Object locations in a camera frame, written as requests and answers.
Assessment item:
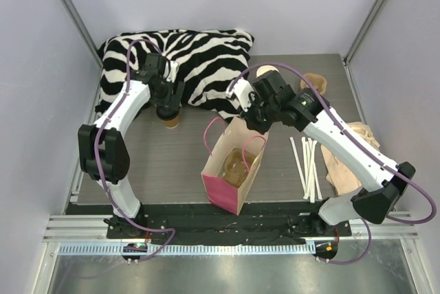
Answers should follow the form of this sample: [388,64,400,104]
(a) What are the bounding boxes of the zebra print pillow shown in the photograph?
[94,29,254,122]

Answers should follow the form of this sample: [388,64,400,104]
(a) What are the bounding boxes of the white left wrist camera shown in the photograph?
[164,60,179,82]

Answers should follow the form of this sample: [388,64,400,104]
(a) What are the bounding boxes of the black plastic cup lid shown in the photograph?
[156,106,179,122]

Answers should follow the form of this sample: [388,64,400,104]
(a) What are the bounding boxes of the brown cardboard cup carrier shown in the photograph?
[222,148,256,188]

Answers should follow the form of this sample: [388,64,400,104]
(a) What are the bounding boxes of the stack of paper cups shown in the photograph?
[256,65,279,77]

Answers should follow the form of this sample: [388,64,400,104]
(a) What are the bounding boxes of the pink paper gift bag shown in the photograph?
[201,117,268,215]

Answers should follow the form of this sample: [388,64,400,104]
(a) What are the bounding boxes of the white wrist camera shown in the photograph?
[225,78,259,113]
[164,60,179,82]

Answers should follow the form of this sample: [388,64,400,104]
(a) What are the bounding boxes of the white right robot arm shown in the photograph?
[228,69,415,236]

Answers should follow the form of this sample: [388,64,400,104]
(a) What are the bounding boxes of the perforated metal rail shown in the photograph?
[58,241,316,256]

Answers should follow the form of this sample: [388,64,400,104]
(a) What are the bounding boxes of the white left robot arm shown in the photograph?
[78,54,185,238]

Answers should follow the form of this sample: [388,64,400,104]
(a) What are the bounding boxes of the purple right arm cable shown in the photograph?
[226,62,439,266]

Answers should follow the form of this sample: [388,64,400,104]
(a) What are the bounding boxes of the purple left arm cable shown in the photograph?
[92,38,177,264]

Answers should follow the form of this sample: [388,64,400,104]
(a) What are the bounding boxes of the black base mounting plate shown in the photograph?
[67,201,393,247]

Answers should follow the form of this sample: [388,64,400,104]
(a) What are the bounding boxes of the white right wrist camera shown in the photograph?
[225,78,259,113]

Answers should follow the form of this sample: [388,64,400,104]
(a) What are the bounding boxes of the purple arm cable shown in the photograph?
[226,62,439,266]
[92,38,177,264]

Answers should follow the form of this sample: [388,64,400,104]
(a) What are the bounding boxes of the beige folded cloth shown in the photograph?
[320,121,381,196]

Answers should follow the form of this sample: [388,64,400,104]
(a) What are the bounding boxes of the brown paper coffee cup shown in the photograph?
[162,116,179,129]

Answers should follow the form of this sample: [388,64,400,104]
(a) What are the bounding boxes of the white wrapped straw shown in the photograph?
[301,137,309,200]
[289,137,309,200]
[307,138,316,203]
[313,140,322,202]

